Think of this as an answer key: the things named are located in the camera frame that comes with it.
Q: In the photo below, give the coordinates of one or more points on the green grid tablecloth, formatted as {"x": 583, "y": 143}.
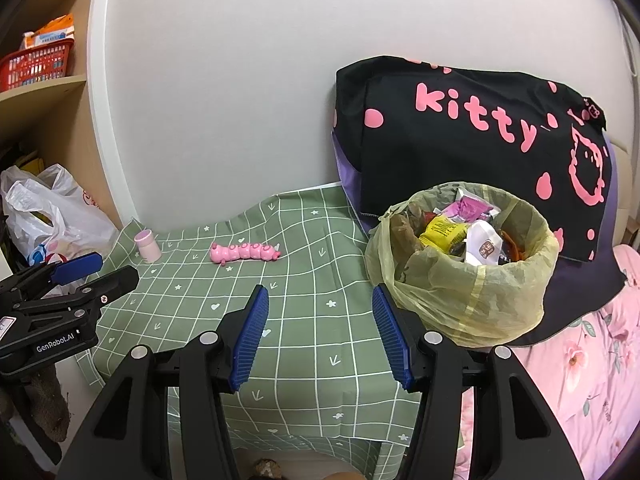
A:
{"x": 320, "y": 380}

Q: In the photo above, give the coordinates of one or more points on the yellow pink snack wrapper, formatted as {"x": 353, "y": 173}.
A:
{"x": 468, "y": 209}

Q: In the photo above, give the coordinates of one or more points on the pink cylindrical cup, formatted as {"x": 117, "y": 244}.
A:
{"x": 147, "y": 246}

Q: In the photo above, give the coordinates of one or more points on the yellow silver snack wrapper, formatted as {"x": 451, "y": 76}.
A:
{"x": 443, "y": 234}

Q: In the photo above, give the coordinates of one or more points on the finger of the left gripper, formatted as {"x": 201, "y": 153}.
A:
{"x": 76, "y": 269}
{"x": 103, "y": 290}

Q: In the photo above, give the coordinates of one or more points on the left hand brown glove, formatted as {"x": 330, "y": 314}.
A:
{"x": 47, "y": 406}

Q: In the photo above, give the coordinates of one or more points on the orange white package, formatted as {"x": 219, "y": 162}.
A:
{"x": 58, "y": 29}

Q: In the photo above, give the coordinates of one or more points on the pink floral bedsheet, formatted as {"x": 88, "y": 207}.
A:
{"x": 589, "y": 374}

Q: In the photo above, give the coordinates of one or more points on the yellow lined trash bin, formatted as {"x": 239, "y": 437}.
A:
{"x": 475, "y": 306}

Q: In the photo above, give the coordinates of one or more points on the wooden shelf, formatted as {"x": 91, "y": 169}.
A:
{"x": 53, "y": 117}

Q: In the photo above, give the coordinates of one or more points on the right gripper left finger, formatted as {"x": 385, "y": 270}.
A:
{"x": 240, "y": 333}

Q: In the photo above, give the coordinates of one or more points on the white plastic bag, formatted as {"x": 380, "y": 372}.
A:
{"x": 49, "y": 217}

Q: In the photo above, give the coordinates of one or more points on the red plastic basket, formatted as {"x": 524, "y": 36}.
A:
{"x": 49, "y": 61}

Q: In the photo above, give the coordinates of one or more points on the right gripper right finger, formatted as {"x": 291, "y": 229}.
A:
{"x": 402, "y": 335}

